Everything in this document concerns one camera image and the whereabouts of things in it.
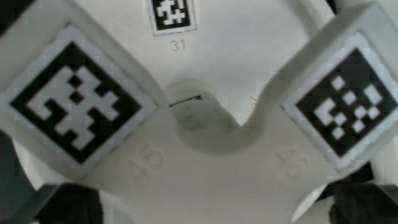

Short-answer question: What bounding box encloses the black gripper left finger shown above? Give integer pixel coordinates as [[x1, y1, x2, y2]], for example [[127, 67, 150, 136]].
[[0, 131, 106, 224]]

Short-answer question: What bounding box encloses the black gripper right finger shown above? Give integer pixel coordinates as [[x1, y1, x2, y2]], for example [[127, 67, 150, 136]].
[[322, 164, 398, 224]]

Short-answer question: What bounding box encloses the white cross-shaped table base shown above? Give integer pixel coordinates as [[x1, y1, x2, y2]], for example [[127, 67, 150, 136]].
[[0, 0, 398, 224]]

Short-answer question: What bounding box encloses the white round table top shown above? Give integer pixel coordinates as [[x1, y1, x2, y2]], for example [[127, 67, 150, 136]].
[[12, 0, 398, 224]]

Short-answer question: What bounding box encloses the white cylindrical table leg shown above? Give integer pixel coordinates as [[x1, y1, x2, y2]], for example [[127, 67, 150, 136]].
[[166, 79, 241, 136]]

